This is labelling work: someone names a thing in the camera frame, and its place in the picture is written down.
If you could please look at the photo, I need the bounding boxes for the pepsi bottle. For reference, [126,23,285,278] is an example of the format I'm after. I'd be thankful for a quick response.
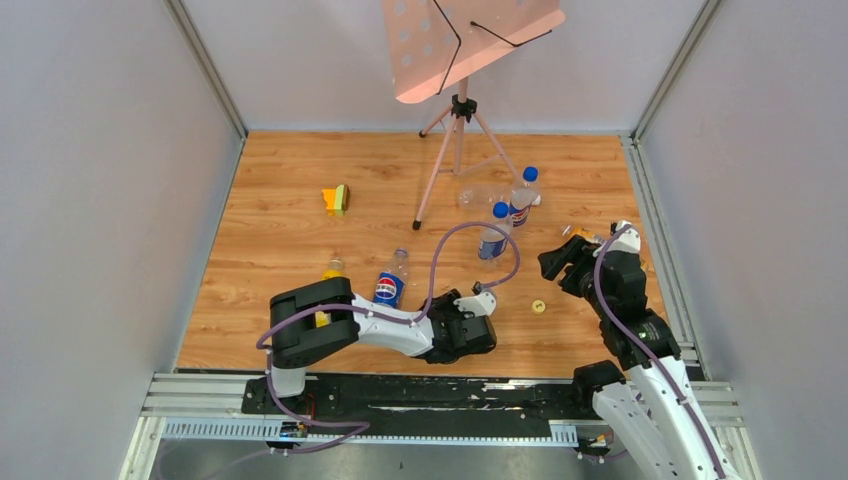
[478,202,513,267]
[372,248,410,309]
[509,166,540,228]

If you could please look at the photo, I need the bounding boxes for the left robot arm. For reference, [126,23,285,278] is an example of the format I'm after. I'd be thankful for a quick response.
[257,277,497,413]

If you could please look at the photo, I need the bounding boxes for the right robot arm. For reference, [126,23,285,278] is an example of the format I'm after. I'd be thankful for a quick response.
[538,229,740,479]

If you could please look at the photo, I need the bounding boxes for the orange dark label bottle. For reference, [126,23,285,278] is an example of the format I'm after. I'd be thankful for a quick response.
[562,225,606,245]

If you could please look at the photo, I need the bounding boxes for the clear bottle white cap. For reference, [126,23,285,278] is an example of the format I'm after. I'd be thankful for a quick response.
[456,184,515,210]

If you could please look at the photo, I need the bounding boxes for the yellow juice bottle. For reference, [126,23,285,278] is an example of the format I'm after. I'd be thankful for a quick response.
[315,255,345,328]

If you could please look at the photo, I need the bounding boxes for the yellow green toy block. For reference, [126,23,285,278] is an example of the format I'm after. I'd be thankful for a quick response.
[321,184,350,216]

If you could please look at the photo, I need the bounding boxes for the pink music stand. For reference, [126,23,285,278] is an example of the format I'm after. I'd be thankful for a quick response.
[381,0,566,230]

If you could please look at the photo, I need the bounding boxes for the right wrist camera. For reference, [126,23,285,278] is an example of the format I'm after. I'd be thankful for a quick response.
[599,220,642,256]

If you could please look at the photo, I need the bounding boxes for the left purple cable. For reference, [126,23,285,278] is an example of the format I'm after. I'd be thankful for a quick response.
[152,221,522,480]

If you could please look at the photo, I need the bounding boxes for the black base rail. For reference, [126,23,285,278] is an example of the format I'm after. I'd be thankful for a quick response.
[142,370,737,458]

